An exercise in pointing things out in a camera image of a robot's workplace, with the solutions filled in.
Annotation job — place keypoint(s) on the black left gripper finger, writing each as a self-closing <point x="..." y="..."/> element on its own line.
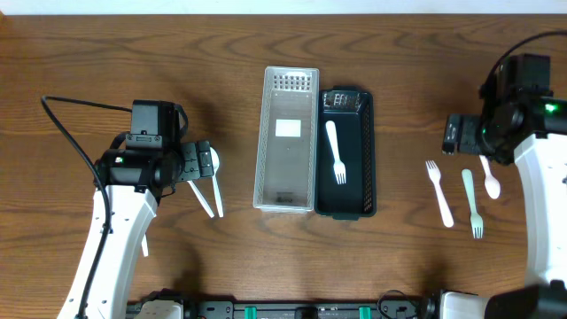
<point x="191" y="170"/>
<point x="205" y="160"/>

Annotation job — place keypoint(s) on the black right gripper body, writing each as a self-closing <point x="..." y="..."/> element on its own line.
<point x="453" y="134"/>

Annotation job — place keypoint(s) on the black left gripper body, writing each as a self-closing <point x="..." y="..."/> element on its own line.
<point x="198" y="160"/>

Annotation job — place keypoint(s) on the white plastic fork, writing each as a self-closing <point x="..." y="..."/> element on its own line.
<point x="339" y="167"/>
<point x="435" y="176"/>

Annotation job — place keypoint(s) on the pale green plastic fork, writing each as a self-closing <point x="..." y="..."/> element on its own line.
<point x="476" y="221"/>

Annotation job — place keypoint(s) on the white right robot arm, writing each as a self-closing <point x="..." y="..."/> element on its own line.
<point x="528" y="131"/>

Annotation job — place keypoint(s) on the white spoon under left arm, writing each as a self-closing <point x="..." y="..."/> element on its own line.
<point x="144" y="246"/>

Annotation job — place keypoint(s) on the white spoon near basket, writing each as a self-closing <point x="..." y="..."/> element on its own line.
<point x="217" y="193"/>

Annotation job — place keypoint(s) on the clear perforated plastic basket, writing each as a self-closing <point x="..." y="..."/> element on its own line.
<point x="285" y="166"/>

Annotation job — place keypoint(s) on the dark green plastic basket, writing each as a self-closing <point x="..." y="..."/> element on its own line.
<point x="352" y="110"/>

